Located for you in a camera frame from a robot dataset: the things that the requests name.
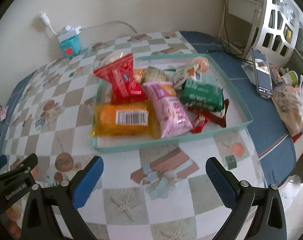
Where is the green snack pack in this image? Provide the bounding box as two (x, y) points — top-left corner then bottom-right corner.
(180, 80), (224, 112)

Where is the small pink packet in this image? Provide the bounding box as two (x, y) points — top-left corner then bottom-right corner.
(0, 106), (9, 121)

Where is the yellow orange snack bag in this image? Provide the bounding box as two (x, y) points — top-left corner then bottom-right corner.
(90, 100), (161, 139)

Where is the white power strip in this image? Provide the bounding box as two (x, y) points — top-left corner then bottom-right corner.
(58, 25), (81, 43)

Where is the teal rimmed white tray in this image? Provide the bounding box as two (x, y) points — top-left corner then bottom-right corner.
(91, 54), (253, 153)

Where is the smartphone on stand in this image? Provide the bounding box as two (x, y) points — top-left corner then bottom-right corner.
(250, 48), (273, 99)

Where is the small red candy packet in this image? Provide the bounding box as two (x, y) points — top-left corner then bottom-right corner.
(190, 114), (210, 134)

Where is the black cable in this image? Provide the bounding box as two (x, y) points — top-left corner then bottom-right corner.
(206, 0), (253, 65)

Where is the plastic bag of items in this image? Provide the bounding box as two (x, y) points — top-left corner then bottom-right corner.
(272, 75), (303, 137)

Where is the green striped rice cake pack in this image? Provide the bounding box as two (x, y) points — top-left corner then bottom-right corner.
(142, 66), (176, 83)

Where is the red white milk candy bag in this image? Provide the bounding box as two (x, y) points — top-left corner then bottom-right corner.
(188, 99), (230, 128)

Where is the orange cream cracker packet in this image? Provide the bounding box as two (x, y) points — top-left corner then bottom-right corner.
(133, 68), (146, 84)

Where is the person's left hand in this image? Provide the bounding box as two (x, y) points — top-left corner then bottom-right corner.
(6, 203), (22, 239)

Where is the white lattice shelf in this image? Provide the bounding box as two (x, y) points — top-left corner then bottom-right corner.
(252, 0), (300, 67)

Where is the pink snack bag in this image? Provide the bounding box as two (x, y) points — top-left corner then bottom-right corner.
(143, 82), (193, 139)

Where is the large red snack bag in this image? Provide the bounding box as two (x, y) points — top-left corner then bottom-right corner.
(93, 54), (148, 105)

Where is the white bag with black script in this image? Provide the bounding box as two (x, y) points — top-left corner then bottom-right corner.
(171, 57), (217, 90)

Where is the checkered patterned tablecloth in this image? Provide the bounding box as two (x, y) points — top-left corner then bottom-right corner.
(0, 31), (298, 240)

